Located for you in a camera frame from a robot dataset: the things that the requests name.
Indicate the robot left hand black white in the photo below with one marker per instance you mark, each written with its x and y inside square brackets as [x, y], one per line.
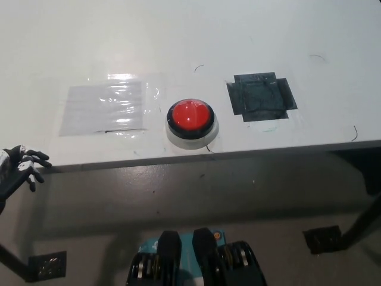
[15, 172]

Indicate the clear plastic tape sheet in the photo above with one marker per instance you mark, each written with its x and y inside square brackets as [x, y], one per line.
[154, 92]

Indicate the red dome push button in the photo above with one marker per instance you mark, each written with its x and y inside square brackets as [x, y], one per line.
[189, 116]

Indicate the dark metal table leg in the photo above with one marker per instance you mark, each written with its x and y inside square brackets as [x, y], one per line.
[13, 262]
[361, 220]

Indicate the dark table frame beam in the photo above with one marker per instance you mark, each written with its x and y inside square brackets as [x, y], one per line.
[361, 169]

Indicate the black tape patch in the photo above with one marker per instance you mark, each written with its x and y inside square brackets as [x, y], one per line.
[259, 98]

